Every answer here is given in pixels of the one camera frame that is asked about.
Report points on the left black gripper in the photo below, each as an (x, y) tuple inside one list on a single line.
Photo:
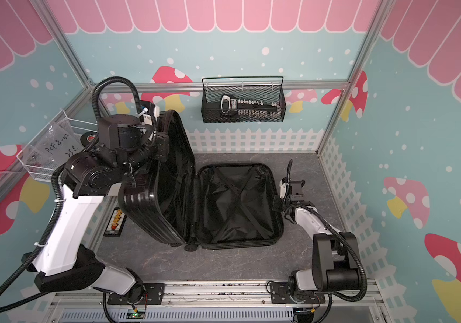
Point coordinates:
[(162, 142)]

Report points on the black hard-shell suitcase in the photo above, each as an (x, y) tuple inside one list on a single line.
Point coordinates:
[(219, 206)]

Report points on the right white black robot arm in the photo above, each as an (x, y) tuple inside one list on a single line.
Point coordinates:
[(336, 268)]

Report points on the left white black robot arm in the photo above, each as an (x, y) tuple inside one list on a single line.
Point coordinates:
[(124, 148)]

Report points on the black tape roll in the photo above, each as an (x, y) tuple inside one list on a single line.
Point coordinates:
[(87, 138)]

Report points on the socket wrench set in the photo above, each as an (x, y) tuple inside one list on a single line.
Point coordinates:
[(231, 107)]

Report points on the black connector board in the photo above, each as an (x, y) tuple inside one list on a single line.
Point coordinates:
[(116, 223)]

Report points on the small green circuit board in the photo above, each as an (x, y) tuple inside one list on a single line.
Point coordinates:
[(136, 314)]

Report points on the clear plastic wall bin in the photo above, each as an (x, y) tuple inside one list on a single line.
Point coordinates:
[(53, 146)]

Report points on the black wire mesh basket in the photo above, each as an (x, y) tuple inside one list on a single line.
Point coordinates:
[(259, 88)]

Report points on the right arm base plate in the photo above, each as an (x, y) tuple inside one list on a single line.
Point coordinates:
[(285, 293)]

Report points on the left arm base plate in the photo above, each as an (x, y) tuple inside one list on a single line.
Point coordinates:
[(153, 295)]

